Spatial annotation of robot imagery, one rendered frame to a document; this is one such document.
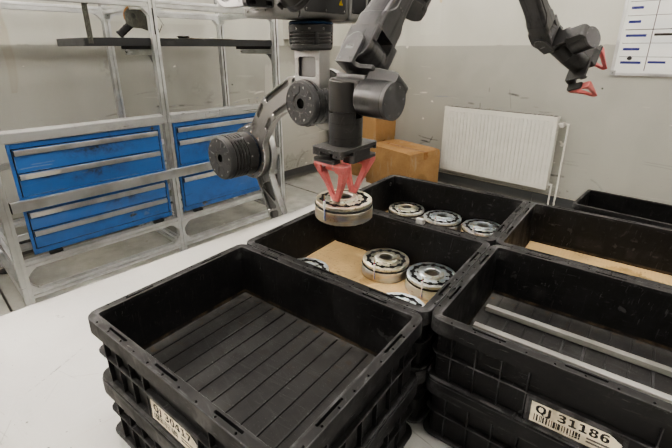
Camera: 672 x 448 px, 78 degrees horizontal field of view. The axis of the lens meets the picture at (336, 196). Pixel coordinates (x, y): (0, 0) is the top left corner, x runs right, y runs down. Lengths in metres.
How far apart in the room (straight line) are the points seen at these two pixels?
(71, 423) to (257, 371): 0.35
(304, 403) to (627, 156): 3.45
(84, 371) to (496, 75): 3.69
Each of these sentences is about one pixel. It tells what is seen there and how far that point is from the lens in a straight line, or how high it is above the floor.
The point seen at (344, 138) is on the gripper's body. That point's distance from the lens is 0.68.
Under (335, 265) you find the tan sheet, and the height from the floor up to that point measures 0.83.
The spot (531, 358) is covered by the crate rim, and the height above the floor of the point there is 0.93.
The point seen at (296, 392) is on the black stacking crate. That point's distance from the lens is 0.66.
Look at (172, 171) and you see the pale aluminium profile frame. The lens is 2.65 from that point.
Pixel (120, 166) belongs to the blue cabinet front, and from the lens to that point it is 2.57.
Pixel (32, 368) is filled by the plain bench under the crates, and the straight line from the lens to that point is 1.07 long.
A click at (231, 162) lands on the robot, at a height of 0.88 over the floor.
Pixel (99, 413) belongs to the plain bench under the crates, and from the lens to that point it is 0.90.
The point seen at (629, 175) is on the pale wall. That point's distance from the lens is 3.87.
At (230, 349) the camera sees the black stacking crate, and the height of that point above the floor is 0.83.
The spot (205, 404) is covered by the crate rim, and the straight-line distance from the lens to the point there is 0.52.
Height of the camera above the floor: 1.29
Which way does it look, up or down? 20 degrees down
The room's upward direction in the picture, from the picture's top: straight up
